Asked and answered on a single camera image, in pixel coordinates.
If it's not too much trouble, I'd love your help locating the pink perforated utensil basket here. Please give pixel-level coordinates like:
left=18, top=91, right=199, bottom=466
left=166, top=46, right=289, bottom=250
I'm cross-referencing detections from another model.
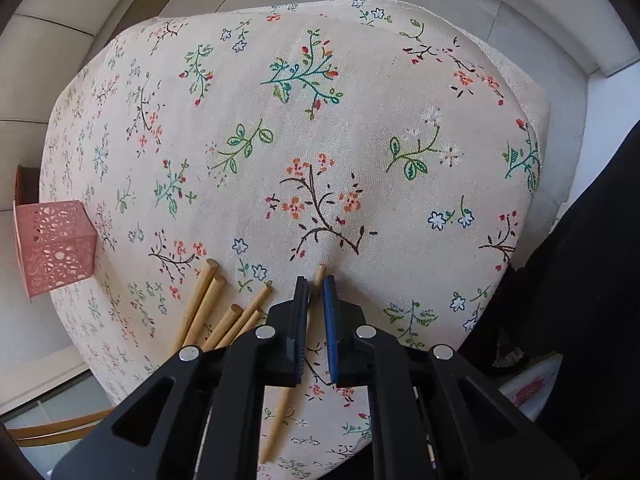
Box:
left=13, top=200, right=98, bottom=299

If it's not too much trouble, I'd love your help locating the person's black clothing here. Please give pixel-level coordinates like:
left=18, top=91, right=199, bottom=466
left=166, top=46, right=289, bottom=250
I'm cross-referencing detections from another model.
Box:
left=460, top=130, right=639, bottom=479

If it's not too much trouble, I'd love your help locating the wooden chopstick short tip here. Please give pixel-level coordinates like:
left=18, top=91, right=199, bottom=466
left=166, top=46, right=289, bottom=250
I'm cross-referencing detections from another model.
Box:
left=236, top=308, right=264, bottom=338

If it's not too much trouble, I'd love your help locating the orange brown stool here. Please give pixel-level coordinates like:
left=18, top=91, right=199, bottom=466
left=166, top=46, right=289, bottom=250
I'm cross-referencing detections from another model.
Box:
left=14, top=165, right=40, bottom=205

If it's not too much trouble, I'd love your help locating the floral tablecloth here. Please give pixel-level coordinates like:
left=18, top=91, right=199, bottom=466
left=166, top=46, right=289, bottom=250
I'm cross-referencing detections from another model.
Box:
left=38, top=0, right=551, bottom=480

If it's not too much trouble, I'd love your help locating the wooden chopstick long diagonal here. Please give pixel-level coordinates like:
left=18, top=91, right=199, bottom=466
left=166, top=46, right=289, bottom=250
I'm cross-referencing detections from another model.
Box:
left=216, top=285, right=272, bottom=349

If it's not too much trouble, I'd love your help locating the brown wooden chair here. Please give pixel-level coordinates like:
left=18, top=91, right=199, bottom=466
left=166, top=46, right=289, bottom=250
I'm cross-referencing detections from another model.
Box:
left=8, top=408, right=113, bottom=448

